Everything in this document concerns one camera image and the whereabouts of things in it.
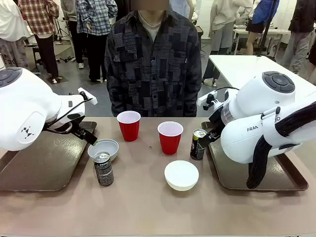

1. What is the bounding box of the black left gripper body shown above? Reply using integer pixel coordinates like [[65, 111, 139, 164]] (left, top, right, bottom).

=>
[[45, 116, 86, 136]]

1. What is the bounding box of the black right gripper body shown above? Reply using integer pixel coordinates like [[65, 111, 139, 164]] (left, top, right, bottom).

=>
[[208, 108, 226, 139]]

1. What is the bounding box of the black Pepsi can yellow rim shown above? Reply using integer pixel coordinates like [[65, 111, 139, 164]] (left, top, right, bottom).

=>
[[190, 128, 208, 160]]

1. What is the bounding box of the grey bowl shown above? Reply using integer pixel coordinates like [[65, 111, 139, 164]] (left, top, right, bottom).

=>
[[87, 139, 119, 162]]

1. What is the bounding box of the red plastic cup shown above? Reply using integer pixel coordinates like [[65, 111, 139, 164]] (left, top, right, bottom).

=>
[[117, 111, 141, 142], [157, 121, 184, 156]]

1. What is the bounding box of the white bowl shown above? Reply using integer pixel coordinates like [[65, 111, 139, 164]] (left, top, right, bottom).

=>
[[164, 160, 199, 192]]

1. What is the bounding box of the brown plastic tray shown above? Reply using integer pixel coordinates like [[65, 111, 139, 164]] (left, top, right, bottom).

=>
[[0, 120, 98, 192], [201, 120, 309, 192]]

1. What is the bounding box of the white folding table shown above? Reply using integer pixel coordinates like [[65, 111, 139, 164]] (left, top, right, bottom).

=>
[[208, 54, 316, 99]]

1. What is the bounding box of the person in patchwork shirt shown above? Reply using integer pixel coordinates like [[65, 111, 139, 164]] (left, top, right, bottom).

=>
[[103, 9, 203, 118]]

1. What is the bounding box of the person in dark grey top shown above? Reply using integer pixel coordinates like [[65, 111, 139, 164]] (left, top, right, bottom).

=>
[[60, 0, 85, 70]]

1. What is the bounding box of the person in beige hoodie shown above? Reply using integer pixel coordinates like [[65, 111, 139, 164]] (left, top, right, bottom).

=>
[[209, 0, 255, 56]]

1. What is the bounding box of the black vertical pole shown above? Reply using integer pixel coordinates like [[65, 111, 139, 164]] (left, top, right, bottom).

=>
[[256, 0, 281, 57]]

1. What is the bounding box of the person in red plaid shirt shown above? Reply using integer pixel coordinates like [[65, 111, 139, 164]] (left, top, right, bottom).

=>
[[17, 0, 60, 84]]

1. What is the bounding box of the person in blue plaid shirt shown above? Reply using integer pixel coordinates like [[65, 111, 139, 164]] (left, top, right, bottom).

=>
[[76, 0, 119, 82]]

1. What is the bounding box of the white background table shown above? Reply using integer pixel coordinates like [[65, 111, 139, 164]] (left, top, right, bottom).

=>
[[233, 28, 291, 55]]

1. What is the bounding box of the person in white top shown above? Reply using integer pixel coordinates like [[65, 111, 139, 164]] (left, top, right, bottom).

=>
[[0, 0, 31, 70]]

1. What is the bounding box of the person in blue jacket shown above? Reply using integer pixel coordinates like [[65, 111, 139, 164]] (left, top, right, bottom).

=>
[[246, 0, 281, 56]]

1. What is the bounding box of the person in black jacket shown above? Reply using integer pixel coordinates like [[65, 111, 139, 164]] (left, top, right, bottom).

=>
[[280, 0, 316, 75]]

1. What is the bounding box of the black left camera cable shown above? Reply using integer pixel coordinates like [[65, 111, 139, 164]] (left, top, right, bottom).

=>
[[56, 98, 89, 120]]

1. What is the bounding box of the black camera cable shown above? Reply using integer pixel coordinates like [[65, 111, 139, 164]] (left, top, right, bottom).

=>
[[216, 86, 239, 93], [56, 98, 89, 120]]

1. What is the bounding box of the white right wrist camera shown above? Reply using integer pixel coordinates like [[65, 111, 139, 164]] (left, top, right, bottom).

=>
[[197, 90, 218, 111]]

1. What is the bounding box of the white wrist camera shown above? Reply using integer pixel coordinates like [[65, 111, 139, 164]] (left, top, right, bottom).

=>
[[77, 87, 98, 105], [197, 90, 218, 111]]

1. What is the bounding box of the black right camera cable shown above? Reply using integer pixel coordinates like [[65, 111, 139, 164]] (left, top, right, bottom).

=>
[[216, 86, 239, 93]]

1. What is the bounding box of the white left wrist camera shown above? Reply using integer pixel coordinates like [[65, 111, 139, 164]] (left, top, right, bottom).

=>
[[77, 87, 98, 105]]

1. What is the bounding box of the black cable sleeve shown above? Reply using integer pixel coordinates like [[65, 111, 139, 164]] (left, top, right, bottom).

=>
[[246, 101, 316, 190]]

